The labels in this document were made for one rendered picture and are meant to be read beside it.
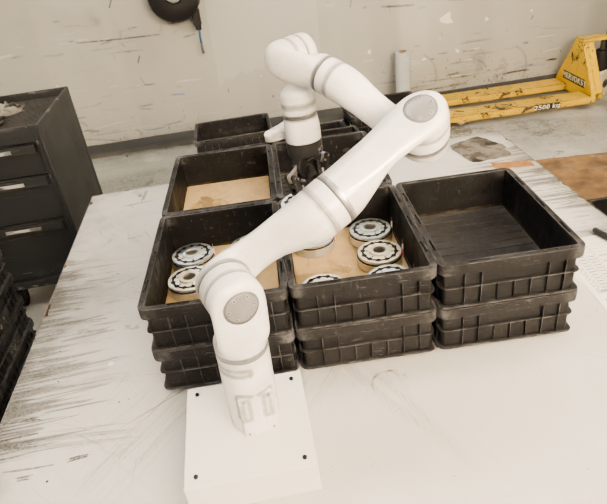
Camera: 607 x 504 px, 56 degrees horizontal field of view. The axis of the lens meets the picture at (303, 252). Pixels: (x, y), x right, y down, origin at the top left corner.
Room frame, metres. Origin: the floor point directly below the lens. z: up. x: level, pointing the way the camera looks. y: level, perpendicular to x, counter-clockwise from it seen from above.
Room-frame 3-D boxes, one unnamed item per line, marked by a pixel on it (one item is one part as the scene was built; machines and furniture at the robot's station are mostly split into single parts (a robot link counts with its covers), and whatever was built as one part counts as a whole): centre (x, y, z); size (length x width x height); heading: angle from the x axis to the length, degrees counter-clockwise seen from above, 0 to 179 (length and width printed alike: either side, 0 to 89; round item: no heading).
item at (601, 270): (1.14, -0.77, 0.70); 0.33 x 0.23 x 0.01; 4
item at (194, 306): (1.11, 0.19, 0.92); 0.40 x 0.30 x 0.02; 1
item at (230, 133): (2.91, 0.28, 0.37); 0.40 x 0.30 x 0.45; 94
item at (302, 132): (1.15, -0.02, 1.18); 0.11 x 0.09 x 0.06; 49
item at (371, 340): (1.11, -0.11, 0.76); 0.40 x 0.30 x 0.12; 1
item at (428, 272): (1.11, -0.11, 0.92); 0.40 x 0.30 x 0.02; 1
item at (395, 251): (1.11, -0.18, 0.86); 0.10 x 0.10 x 0.01
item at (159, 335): (1.11, 0.19, 0.87); 0.40 x 0.30 x 0.11; 1
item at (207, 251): (1.21, 0.27, 0.86); 0.10 x 0.10 x 0.01
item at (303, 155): (1.14, -0.03, 1.11); 0.08 x 0.08 x 0.09
